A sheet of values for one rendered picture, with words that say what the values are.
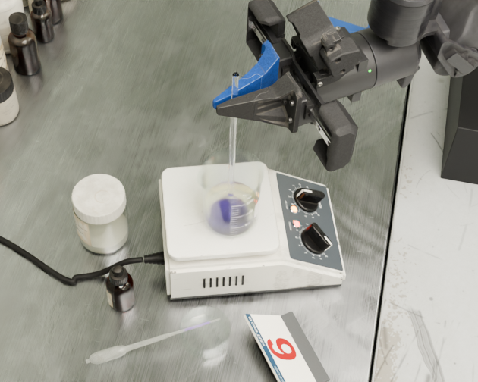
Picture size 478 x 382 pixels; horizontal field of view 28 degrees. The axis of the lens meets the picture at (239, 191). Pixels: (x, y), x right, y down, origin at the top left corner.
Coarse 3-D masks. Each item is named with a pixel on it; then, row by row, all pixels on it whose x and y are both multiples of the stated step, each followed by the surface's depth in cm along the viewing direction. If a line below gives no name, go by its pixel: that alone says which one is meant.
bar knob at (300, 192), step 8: (296, 192) 108; (304, 192) 107; (312, 192) 108; (320, 192) 108; (296, 200) 108; (304, 200) 108; (312, 200) 108; (320, 200) 109; (304, 208) 108; (312, 208) 108
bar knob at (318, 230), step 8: (312, 224) 105; (304, 232) 105; (312, 232) 105; (320, 232) 105; (304, 240) 105; (312, 240) 105; (320, 240) 104; (328, 240) 104; (312, 248) 104; (320, 248) 105; (328, 248) 105
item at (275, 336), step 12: (264, 324) 102; (276, 324) 103; (264, 336) 100; (276, 336) 102; (276, 348) 100; (288, 348) 102; (276, 360) 99; (288, 360) 100; (300, 360) 102; (288, 372) 99; (300, 372) 100
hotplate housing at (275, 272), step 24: (168, 264) 101; (192, 264) 101; (216, 264) 101; (240, 264) 102; (264, 264) 102; (288, 264) 102; (312, 264) 104; (168, 288) 104; (192, 288) 104; (216, 288) 104; (240, 288) 105; (264, 288) 106; (288, 288) 106; (312, 288) 107
